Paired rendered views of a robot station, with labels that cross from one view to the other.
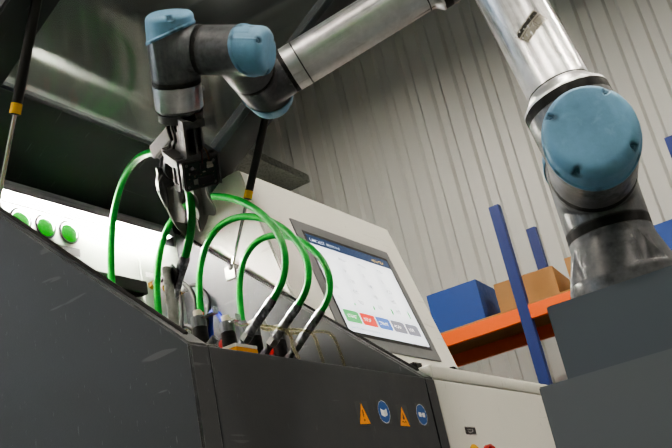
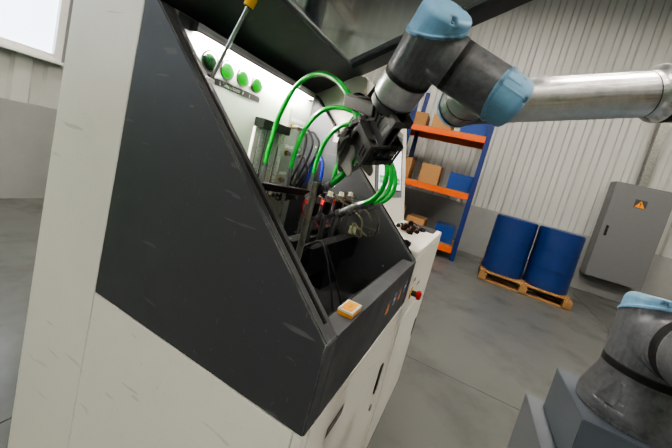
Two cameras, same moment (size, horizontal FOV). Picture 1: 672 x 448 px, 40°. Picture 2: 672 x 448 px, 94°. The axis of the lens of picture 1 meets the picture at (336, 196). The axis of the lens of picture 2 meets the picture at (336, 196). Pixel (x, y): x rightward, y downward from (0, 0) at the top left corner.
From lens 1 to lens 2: 99 cm
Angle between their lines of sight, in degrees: 29
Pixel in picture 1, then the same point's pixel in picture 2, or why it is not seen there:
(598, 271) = (638, 423)
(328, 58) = (534, 116)
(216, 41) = (483, 76)
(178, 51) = (438, 62)
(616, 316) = not seen: outside the picture
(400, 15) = (618, 114)
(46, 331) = (216, 230)
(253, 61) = (504, 118)
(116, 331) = (270, 281)
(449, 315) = not seen: hidden behind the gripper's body
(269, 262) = not seen: hidden behind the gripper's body
